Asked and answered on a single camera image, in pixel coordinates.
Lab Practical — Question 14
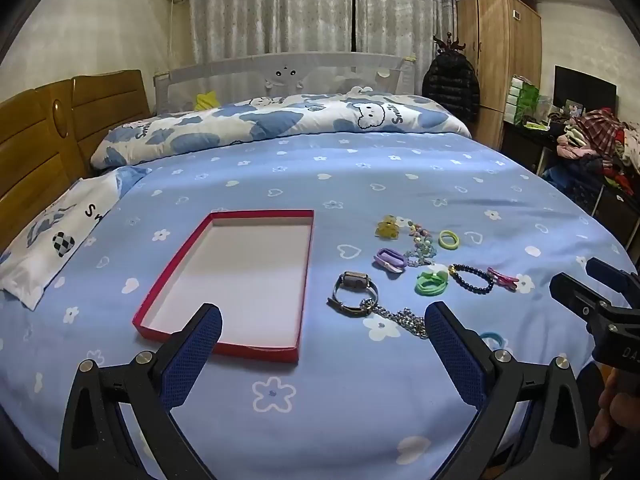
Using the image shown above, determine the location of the pastel bead bracelet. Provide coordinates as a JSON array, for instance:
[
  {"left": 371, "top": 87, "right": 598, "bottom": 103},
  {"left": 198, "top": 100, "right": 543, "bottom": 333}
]
[{"left": 402, "top": 219, "right": 434, "bottom": 244}]

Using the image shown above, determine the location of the wooden headboard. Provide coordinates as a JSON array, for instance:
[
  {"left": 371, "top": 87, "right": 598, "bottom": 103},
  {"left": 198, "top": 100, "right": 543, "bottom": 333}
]
[{"left": 0, "top": 69, "right": 154, "bottom": 257}]

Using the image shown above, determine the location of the black puffer jacket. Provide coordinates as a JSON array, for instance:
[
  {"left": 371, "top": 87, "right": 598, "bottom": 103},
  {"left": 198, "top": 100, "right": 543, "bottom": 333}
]
[{"left": 421, "top": 52, "right": 481, "bottom": 124}]

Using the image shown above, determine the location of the green hair tie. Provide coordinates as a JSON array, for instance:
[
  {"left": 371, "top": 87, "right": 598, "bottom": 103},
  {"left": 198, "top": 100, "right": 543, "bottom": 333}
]
[{"left": 415, "top": 265, "right": 449, "bottom": 297}]

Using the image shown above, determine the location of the grey patterned curtain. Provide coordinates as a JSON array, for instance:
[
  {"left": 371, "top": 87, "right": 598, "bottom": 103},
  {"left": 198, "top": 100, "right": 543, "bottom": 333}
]
[
  {"left": 187, "top": 0, "right": 356, "bottom": 65},
  {"left": 354, "top": 0, "right": 459, "bottom": 96}
]

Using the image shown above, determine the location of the wristwatch with brown strap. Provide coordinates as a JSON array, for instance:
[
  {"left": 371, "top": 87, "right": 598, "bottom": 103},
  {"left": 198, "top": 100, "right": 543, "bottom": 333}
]
[{"left": 327, "top": 270, "right": 381, "bottom": 319}]

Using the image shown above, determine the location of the blue floral bed sheet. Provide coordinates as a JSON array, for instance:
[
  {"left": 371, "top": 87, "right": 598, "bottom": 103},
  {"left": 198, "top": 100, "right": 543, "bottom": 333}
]
[{"left": 0, "top": 129, "right": 637, "bottom": 480}]

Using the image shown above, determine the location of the dark desk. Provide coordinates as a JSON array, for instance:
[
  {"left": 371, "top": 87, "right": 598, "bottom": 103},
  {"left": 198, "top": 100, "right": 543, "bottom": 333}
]
[{"left": 500, "top": 120, "right": 567, "bottom": 177}]

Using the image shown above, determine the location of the light blue bead bracelet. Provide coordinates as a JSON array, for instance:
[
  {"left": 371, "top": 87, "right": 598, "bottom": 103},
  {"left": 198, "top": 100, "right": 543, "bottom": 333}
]
[{"left": 404, "top": 240, "right": 436, "bottom": 268}]

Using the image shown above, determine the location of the grey bed guard rail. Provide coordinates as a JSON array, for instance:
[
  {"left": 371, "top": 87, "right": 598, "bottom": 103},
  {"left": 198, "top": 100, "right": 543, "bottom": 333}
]
[{"left": 152, "top": 51, "right": 417, "bottom": 114}]

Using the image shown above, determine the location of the blue hair tie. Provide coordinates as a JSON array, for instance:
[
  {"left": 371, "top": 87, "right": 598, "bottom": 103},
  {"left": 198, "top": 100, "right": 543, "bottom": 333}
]
[{"left": 478, "top": 331, "right": 509, "bottom": 352}]

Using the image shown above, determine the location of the black bead bracelet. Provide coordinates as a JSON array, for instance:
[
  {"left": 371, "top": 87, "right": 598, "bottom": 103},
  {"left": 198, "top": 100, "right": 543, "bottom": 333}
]
[{"left": 448, "top": 263, "right": 495, "bottom": 295}]

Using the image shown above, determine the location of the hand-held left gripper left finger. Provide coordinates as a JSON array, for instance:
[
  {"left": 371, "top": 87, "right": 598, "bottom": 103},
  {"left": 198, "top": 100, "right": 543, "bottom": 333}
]
[{"left": 59, "top": 302, "right": 224, "bottom": 480}]

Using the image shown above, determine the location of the silver chain necklace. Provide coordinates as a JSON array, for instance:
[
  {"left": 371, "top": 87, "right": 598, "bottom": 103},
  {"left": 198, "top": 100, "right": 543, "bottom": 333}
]
[{"left": 360, "top": 297, "right": 431, "bottom": 341}]

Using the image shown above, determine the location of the wooden wardrobe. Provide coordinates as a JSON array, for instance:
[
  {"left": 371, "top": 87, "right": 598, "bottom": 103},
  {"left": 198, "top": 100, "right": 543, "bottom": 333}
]
[{"left": 456, "top": 0, "right": 544, "bottom": 151}]

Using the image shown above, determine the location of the blue and white cartoon quilt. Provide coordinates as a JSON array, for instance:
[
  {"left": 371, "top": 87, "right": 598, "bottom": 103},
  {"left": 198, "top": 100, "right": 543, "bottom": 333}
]
[{"left": 90, "top": 87, "right": 473, "bottom": 169}]

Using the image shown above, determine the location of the white printed pillow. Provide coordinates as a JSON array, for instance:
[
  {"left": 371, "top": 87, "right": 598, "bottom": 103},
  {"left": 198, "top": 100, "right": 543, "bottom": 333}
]
[{"left": 0, "top": 169, "right": 152, "bottom": 311}]

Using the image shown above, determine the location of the yellow bear hair clip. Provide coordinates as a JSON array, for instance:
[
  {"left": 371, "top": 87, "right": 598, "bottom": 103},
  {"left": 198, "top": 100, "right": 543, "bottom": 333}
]
[{"left": 375, "top": 215, "right": 401, "bottom": 240}]

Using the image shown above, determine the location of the pile of clothes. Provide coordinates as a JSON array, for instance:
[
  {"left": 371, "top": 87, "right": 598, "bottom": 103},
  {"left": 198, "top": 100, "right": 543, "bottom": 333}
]
[{"left": 549, "top": 107, "right": 640, "bottom": 187}]

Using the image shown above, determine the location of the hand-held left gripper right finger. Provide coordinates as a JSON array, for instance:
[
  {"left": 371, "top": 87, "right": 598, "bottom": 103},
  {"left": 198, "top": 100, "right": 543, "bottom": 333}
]
[{"left": 424, "top": 301, "right": 594, "bottom": 480}]

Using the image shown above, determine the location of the purple hair clip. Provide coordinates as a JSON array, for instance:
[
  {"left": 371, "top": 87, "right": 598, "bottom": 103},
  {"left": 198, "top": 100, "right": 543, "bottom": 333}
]
[{"left": 372, "top": 247, "right": 407, "bottom": 275}]

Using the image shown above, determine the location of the black monitor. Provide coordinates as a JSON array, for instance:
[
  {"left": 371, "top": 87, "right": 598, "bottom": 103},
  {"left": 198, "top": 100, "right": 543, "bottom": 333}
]
[{"left": 553, "top": 65, "right": 617, "bottom": 112}]

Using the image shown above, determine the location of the dark wooden coat rack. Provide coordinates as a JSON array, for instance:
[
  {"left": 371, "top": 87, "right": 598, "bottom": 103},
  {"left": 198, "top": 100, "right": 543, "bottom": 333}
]
[{"left": 432, "top": 30, "right": 469, "bottom": 57}]

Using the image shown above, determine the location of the person's right hand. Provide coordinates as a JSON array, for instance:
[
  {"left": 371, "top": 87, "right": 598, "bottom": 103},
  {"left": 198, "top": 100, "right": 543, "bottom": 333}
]
[{"left": 589, "top": 366, "right": 640, "bottom": 461}]

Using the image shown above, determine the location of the pink hair clip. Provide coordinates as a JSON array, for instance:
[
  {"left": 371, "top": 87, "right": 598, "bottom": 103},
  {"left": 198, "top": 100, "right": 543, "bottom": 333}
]
[{"left": 486, "top": 266, "right": 521, "bottom": 291}]

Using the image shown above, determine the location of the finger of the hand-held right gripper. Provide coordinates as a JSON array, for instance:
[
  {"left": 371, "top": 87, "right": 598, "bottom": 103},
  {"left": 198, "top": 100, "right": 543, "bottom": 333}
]
[
  {"left": 549, "top": 272, "right": 627, "bottom": 334},
  {"left": 586, "top": 257, "right": 640, "bottom": 302}
]

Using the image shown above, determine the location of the stack of green tissue packs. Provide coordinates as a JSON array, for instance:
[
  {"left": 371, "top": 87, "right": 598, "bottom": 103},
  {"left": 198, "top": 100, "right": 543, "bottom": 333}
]
[{"left": 507, "top": 74, "right": 541, "bottom": 126}]

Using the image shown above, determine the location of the red cardboard box lid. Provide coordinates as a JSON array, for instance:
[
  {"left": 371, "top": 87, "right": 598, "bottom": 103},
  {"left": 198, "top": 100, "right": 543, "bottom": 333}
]
[{"left": 131, "top": 209, "right": 316, "bottom": 364}]

